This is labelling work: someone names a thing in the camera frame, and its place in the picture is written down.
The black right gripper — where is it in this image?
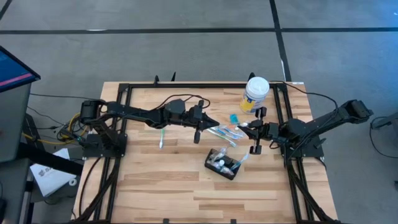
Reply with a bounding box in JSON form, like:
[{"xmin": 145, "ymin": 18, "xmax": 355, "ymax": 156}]
[{"xmin": 237, "ymin": 106, "xmax": 281, "ymax": 156}]

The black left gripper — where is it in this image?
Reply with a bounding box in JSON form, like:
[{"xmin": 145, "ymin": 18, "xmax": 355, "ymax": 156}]
[{"xmin": 185, "ymin": 99, "xmax": 223, "ymax": 145}]

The blue toothbrush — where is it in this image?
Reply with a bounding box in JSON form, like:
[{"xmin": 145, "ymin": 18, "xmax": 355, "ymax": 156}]
[
  {"xmin": 214, "ymin": 124, "xmax": 244, "ymax": 138},
  {"xmin": 214, "ymin": 128, "xmax": 241, "ymax": 140},
  {"xmin": 230, "ymin": 150, "xmax": 249, "ymax": 171}
]

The red toothbrush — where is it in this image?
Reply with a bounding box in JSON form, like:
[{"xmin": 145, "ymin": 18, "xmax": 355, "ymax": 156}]
[{"xmin": 217, "ymin": 121, "xmax": 249, "ymax": 133}]

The yellow disinfectant wipes canister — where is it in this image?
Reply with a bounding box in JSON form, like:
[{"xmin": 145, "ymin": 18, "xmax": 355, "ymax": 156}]
[{"xmin": 239, "ymin": 76, "xmax": 271, "ymax": 115}]

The grey floor stand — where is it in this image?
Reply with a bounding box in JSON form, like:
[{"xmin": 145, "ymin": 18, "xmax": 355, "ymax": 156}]
[{"xmin": 370, "ymin": 112, "xmax": 398, "ymax": 131}]

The black desk beam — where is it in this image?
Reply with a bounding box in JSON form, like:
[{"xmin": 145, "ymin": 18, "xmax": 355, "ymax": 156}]
[{"xmin": 17, "ymin": 142, "xmax": 84, "ymax": 177}]

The white printed booklet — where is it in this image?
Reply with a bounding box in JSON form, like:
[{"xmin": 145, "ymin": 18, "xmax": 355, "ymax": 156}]
[{"xmin": 29, "ymin": 147, "xmax": 78, "ymax": 198}]

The grey cabinet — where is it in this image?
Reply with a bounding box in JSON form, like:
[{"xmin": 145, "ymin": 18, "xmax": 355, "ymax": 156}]
[{"xmin": 0, "ymin": 81, "xmax": 32, "ymax": 163}]

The monitor with blue screen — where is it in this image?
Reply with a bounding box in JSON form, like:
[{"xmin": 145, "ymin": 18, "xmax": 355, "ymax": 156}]
[{"xmin": 0, "ymin": 45, "xmax": 42, "ymax": 93}]

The black aluminium table frame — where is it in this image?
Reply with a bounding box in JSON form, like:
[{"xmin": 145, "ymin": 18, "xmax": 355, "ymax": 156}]
[{"xmin": 70, "ymin": 81, "xmax": 343, "ymax": 224}]

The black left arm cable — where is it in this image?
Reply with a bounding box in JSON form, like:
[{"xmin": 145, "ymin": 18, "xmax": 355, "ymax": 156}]
[{"xmin": 154, "ymin": 93, "xmax": 211, "ymax": 113}]

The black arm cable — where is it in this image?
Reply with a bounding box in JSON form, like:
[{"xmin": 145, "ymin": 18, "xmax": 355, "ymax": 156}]
[
  {"xmin": 269, "ymin": 80, "xmax": 340, "ymax": 110},
  {"xmin": 154, "ymin": 93, "xmax": 211, "ymax": 113}
]

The black wire toothbrush holder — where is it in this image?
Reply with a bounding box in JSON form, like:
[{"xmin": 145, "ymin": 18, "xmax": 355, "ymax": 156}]
[{"xmin": 204, "ymin": 148, "xmax": 242, "ymax": 180}]

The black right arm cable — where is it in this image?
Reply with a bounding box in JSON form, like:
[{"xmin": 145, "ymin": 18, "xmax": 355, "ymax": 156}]
[{"xmin": 269, "ymin": 80, "xmax": 340, "ymax": 110}]

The black looped floor cable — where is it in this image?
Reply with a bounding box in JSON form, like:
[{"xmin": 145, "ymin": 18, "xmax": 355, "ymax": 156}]
[{"xmin": 369, "ymin": 116, "xmax": 398, "ymax": 159}]

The thin black floor cable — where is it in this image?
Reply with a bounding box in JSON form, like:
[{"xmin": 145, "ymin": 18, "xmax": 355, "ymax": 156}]
[{"xmin": 29, "ymin": 92, "xmax": 100, "ymax": 101}]

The yellow cable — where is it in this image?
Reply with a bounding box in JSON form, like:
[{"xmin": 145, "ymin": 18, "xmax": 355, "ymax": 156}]
[{"xmin": 22, "ymin": 112, "xmax": 82, "ymax": 146}]

